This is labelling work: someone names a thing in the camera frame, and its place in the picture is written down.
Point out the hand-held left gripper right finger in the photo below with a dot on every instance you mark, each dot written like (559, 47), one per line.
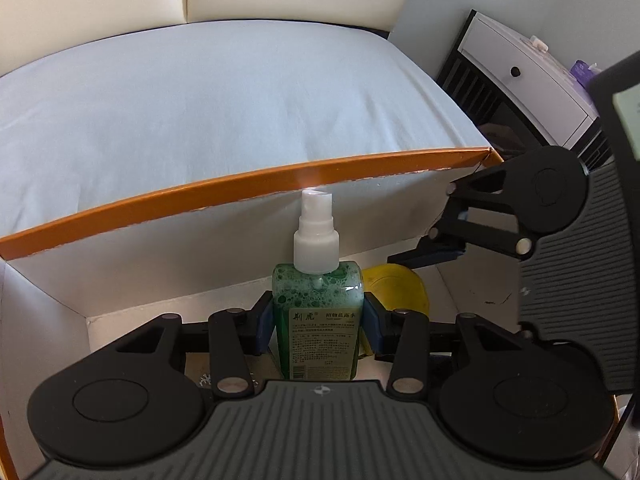
(373, 329)

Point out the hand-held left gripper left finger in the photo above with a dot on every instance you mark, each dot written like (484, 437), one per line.
(264, 325)

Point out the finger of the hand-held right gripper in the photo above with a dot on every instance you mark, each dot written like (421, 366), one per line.
(440, 255)

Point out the yellow tape measure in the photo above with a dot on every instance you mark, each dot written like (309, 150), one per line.
(400, 287)

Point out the green spray bottle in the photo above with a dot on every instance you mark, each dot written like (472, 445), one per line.
(320, 320)

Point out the orange cardboard box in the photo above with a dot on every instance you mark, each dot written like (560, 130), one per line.
(150, 260)

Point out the purple tissue pack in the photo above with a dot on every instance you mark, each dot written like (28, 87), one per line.
(585, 72)

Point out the black drawer knob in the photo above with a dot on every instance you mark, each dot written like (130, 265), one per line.
(515, 71)

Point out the small white gadget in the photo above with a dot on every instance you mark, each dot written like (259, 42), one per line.
(539, 44)

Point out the light blue bed sheet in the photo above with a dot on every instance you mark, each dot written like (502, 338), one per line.
(200, 110)

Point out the white nightstand with black frame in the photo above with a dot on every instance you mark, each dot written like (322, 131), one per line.
(500, 50)

